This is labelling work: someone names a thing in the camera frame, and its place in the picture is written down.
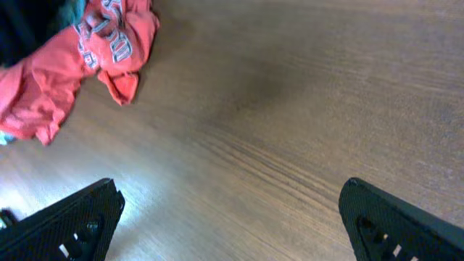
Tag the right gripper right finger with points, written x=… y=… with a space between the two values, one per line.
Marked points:
x=381 y=226

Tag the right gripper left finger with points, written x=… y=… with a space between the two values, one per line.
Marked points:
x=78 y=227

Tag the black t-shirt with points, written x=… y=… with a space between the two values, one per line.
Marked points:
x=29 y=25

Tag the crumpled red t-shirt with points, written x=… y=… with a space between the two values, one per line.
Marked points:
x=112 y=41

